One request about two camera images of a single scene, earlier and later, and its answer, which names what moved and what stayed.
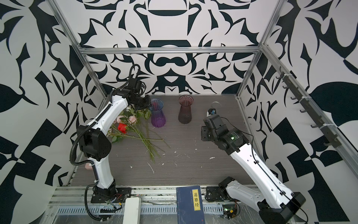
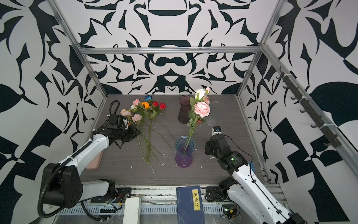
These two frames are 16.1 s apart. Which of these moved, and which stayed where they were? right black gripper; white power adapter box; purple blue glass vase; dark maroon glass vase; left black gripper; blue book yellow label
Moved: right black gripper; purple blue glass vase; left black gripper
Stayed: white power adapter box; dark maroon glass vase; blue book yellow label
